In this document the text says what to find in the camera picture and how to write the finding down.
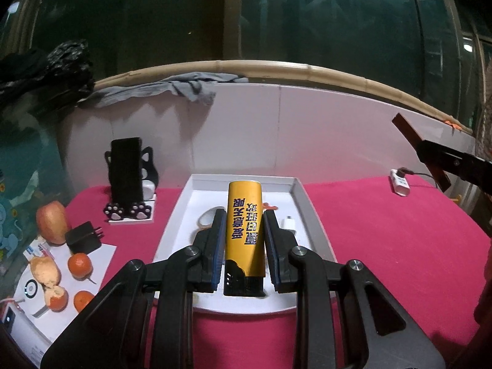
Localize teal printed cloth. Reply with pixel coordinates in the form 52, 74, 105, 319
0, 123, 73, 277

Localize white power adapter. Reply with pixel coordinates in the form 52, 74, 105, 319
390, 169, 412, 196

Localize half peeled tangerine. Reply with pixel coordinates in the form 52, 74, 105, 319
44, 285, 70, 312

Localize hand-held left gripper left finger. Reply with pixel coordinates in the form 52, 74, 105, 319
40, 208, 227, 369

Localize bamboo rail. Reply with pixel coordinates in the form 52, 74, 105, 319
92, 59, 477, 135

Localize white device box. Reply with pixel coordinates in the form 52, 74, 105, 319
0, 296, 58, 369

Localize white cardboard tray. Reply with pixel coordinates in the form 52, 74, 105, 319
152, 174, 339, 314

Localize black cat phone stand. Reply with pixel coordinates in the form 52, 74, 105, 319
103, 144, 160, 224

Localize small printed carton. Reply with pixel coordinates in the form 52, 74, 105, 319
23, 238, 50, 258

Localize orange tangerine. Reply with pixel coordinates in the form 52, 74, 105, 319
67, 253, 93, 280
73, 290, 96, 313

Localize grey cloth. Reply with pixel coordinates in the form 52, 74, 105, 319
82, 72, 250, 108

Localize black phone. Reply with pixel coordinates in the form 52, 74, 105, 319
109, 137, 145, 204

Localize black plug charger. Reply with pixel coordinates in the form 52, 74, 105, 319
65, 221, 104, 255

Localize yellow lighter black end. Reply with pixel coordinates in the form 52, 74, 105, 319
223, 180, 267, 298

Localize red apple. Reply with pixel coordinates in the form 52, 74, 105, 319
36, 201, 72, 246

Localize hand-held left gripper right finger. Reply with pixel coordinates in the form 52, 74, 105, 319
262, 211, 446, 369

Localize orange tangerines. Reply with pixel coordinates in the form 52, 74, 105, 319
21, 240, 118, 319

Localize tangerine peel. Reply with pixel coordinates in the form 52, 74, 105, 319
30, 257, 62, 289

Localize black knitted cloth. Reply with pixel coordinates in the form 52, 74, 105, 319
0, 39, 95, 108

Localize red lighter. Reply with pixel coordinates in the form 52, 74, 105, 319
392, 113, 452, 192

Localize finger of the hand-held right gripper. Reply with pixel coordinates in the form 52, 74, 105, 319
417, 140, 492, 200

